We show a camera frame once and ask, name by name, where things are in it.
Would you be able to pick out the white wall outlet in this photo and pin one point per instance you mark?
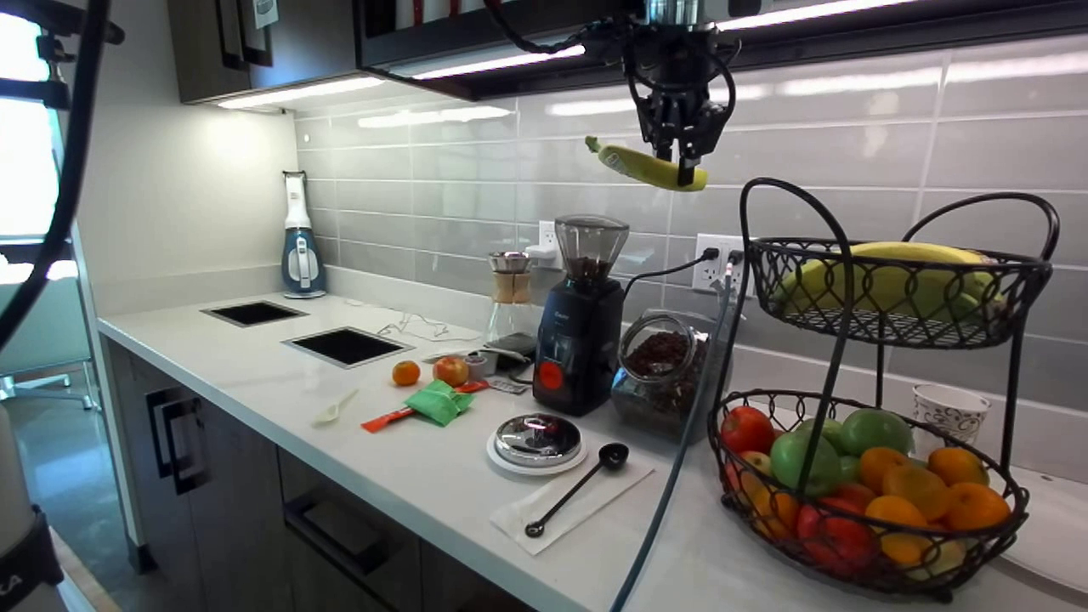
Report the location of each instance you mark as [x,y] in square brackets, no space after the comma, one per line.
[717,258]

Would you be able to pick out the black measuring spoon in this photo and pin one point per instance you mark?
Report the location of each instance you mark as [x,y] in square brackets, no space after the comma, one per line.
[574,490]

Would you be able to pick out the black coffee grinder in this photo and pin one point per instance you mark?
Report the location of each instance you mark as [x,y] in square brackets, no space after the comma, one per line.
[579,329]

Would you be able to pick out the green apple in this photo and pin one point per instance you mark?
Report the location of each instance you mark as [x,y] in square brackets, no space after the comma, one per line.
[804,460]
[876,428]

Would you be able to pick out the dark lower kitchen cabinet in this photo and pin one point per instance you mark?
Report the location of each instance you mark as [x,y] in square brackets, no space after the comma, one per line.
[227,498]

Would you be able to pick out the dark upper wall cabinet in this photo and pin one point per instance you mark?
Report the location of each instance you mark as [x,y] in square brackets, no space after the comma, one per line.
[511,35]

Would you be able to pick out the yellow banana with sticker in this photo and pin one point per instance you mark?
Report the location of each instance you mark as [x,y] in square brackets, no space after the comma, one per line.
[635,164]

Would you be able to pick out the brown wall cabinet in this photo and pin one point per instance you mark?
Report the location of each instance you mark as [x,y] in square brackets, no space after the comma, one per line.
[259,46]

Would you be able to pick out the black recessed counter panel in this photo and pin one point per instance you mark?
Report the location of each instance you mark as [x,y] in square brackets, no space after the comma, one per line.
[255,314]
[344,343]

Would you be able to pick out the orange fruit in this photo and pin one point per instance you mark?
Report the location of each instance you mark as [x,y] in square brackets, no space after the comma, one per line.
[976,507]
[882,466]
[407,371]
[901,533]
[957,465]
[915,490]

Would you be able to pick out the glass jar of coffee beans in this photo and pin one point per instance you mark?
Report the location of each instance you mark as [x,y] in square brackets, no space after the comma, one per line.
[663,368]

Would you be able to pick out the orange-red packet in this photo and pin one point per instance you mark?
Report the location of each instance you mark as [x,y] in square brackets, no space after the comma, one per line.
[389,419]

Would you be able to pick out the green packet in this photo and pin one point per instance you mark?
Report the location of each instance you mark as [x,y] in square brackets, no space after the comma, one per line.
[439,401]

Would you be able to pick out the white patterned cup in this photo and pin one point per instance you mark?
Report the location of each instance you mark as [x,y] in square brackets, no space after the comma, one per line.
[953,413]

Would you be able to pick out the white plastic spoon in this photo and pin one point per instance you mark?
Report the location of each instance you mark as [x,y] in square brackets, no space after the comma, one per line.
[338,405]

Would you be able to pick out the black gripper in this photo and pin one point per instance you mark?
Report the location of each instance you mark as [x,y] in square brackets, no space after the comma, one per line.
[679,69]

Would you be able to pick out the white paper napkin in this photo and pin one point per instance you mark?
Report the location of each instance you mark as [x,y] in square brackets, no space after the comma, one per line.
[616,498]

